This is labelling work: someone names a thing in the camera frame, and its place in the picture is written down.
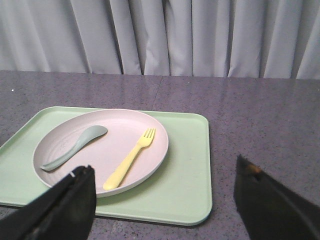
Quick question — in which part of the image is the yellow plastic fork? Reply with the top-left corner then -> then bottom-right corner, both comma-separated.
103,128 -> 156,191

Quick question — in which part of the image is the light green tray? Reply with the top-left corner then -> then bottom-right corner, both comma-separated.
0,106 -> 212,226

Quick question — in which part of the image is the beige round plate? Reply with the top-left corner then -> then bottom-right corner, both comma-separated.
33,109 -> 169,198

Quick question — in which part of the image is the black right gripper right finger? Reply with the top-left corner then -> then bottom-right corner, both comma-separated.
233,155 -> 320,240

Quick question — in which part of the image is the green plastic spoon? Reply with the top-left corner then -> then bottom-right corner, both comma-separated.
40,125 -> 108,172

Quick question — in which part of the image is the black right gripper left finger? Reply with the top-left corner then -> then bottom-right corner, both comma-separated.
0,166 -> 96,240

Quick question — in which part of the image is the grey curtain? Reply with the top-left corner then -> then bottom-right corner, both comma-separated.
0,0 -> 320,80

